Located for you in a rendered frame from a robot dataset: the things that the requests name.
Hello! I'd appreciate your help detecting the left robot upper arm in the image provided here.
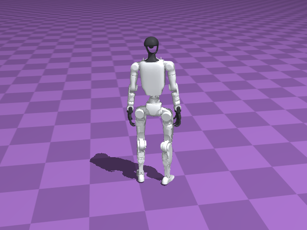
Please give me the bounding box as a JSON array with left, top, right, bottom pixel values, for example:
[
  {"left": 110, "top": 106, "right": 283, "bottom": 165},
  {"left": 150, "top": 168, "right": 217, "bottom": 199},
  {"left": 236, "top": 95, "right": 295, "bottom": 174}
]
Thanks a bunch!
[{"left": 130, "top": 62, "right": 140, "bottom": 92}]

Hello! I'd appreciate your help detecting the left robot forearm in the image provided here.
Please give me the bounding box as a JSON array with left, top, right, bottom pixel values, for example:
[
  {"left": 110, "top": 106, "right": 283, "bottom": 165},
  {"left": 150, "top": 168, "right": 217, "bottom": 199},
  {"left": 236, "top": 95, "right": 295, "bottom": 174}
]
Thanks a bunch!
[{"left": 127, "top": 84, "right": 136, "bottom": 111}]

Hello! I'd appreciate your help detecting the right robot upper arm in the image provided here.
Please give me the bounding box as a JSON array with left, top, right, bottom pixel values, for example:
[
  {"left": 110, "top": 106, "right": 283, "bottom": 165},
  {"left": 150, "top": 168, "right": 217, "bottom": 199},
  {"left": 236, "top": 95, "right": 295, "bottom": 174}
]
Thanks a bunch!
[{"left": 163, "top": 61, "right": 177, "bottom": 91}]

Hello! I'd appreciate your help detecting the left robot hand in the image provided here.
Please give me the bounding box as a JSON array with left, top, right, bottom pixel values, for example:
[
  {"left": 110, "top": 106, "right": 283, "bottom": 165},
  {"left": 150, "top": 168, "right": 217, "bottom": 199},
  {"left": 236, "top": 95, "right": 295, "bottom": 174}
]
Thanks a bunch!
[{"left": 127, "top": 107, "right": 135, "bottom": 127}]

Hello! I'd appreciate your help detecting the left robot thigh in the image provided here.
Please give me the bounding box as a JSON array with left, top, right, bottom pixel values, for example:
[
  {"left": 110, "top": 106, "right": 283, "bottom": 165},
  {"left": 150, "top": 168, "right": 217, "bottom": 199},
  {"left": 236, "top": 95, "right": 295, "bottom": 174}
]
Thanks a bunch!
[{"left": 135, "top": 105, "right": 146, "bottom": 150}]

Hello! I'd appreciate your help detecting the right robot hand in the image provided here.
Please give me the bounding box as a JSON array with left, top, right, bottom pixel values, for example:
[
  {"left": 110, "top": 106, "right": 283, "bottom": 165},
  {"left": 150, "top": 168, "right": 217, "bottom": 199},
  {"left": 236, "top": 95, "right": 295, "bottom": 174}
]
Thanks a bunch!
[{"left": 173, "top": 106, "right": 181, "bottom": 127}]

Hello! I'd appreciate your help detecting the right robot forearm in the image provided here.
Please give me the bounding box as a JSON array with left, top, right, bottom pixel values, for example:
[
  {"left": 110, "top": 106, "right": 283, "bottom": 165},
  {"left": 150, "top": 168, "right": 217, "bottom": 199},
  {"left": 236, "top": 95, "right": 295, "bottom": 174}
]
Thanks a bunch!
[{"left": 171, "top": 83, "right": 181, "bottom": 111}]

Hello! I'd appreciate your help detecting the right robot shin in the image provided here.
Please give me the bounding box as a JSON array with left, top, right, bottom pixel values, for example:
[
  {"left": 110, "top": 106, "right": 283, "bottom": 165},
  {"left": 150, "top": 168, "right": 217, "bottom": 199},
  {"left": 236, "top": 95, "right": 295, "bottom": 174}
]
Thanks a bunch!
[{"left": 162, "top": 143, "right": 173, "bottom": 178}]

